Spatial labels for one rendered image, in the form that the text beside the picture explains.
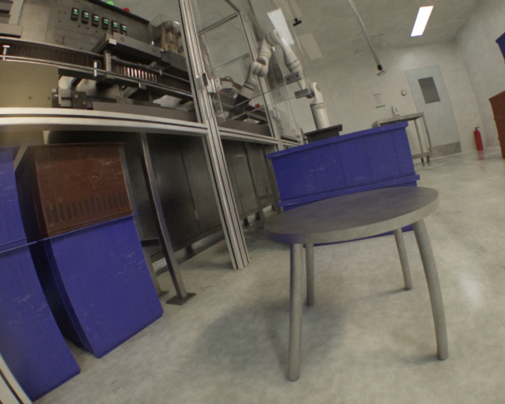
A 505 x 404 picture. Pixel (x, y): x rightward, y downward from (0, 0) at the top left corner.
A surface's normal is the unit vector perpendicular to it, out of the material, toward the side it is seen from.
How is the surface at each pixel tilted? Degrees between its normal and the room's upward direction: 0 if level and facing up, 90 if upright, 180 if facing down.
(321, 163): 90
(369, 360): 0
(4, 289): 90
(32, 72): 79
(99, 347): 90
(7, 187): 90
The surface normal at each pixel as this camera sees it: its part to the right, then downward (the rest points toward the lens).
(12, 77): 0.82, -0.36
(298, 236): -0.69, 0.22
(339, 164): -0.40, 0.16
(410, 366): -0.23, -0.97
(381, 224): -0.12, 0.10
